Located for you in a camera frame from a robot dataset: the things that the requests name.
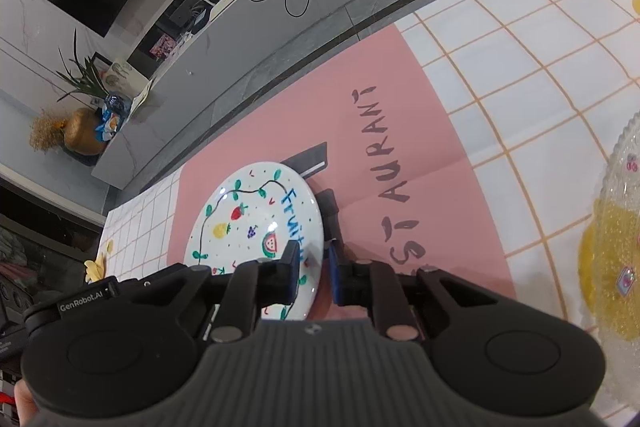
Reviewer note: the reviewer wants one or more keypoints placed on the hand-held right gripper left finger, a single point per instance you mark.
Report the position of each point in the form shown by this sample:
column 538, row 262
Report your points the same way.
column 282, row 274

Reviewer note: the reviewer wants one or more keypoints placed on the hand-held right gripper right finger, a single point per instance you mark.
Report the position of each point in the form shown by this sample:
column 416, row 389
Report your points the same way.
column 340, row 279

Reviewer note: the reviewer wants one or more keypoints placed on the white fruit-print plate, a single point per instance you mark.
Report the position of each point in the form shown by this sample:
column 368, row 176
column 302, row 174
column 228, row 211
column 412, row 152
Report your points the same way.
column 250, row 227

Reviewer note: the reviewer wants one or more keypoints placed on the banana peel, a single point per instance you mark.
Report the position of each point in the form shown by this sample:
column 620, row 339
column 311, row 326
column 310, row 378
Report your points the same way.
column 97, row 267

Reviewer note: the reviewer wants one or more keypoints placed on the dark cabinet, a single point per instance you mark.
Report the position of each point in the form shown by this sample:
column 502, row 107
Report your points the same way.
column 30, row 257

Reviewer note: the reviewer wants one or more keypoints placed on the pink printed table mat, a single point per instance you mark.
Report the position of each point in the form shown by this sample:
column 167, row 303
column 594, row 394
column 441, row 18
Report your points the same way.
column 425, row 157

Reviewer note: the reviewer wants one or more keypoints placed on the gold vase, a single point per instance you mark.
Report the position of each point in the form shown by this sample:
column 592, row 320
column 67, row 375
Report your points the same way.
column 86, row 133

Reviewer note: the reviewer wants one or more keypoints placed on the dried flower bunch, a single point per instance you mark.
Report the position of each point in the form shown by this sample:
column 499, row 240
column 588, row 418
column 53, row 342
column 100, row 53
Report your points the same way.
column 46, row 134

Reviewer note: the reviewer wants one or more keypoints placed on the blue snack packets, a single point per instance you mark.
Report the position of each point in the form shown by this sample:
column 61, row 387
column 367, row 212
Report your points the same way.
column 111, row 122

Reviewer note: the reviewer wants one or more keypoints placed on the green leafy plant in vase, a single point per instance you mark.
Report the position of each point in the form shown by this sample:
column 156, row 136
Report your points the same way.
column 82, row 74

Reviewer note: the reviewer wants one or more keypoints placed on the mushroom print card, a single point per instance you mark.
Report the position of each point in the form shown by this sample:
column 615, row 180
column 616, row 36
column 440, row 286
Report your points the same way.
column 125, row 76

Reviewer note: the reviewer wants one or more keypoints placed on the pink photo card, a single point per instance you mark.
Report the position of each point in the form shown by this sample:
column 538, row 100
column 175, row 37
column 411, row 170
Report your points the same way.
column 162, row 46

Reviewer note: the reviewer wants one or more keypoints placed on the grey marble TV cabinet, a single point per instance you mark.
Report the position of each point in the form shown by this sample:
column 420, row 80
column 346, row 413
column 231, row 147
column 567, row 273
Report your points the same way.
column 300, row 12

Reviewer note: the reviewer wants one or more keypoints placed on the clear glass plate beaded rim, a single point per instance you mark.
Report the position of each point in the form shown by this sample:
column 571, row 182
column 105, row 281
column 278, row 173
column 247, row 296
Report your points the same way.
column 615, row 232

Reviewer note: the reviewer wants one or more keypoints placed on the checkered lemon-print tablecloth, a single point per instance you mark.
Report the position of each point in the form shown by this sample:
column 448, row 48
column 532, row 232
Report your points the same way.
column 525, row 57

